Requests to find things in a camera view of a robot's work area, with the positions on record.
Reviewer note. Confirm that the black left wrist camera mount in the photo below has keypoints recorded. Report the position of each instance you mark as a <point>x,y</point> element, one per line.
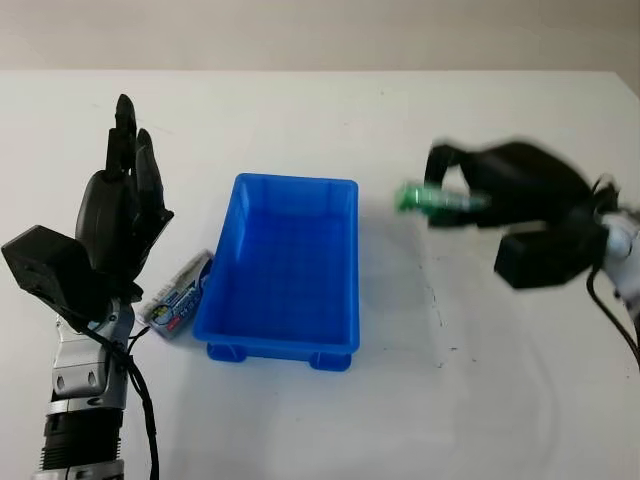
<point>45,270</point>

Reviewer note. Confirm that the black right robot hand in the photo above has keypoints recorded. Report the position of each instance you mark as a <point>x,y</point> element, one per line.
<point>530,180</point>

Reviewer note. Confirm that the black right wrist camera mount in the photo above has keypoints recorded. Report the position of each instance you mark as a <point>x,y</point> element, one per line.
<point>545,255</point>

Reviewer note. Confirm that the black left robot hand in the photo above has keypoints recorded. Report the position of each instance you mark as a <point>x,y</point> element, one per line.
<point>115,215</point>

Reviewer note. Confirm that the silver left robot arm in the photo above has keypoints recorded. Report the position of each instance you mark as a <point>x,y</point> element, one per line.
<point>80,370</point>

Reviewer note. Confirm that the green toothpaste box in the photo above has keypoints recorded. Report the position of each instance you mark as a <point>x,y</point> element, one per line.
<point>435,200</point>

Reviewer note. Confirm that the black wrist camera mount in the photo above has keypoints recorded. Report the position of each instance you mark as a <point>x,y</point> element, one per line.
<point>545,255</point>
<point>45,270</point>

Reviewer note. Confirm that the blue plastic tray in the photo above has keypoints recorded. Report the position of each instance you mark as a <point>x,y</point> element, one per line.
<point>280,270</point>

